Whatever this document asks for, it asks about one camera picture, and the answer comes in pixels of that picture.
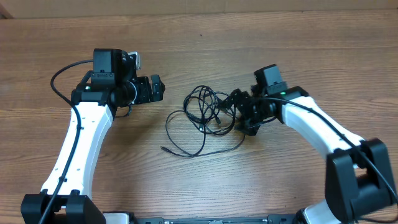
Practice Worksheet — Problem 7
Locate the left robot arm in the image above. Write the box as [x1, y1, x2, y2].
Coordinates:
[21, 49, 165, 223]

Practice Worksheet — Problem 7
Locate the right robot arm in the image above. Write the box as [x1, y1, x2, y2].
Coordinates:
[217, 64, 397, 223]

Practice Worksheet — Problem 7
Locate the black usb cable long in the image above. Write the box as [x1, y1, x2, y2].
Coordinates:
[160, 110, 246, 158]

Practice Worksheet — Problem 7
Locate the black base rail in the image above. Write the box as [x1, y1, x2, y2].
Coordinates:
[102, 211, 302, 224]

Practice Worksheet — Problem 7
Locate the black usb cable short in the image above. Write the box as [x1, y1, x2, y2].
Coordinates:
[183, 85, 236, 136]

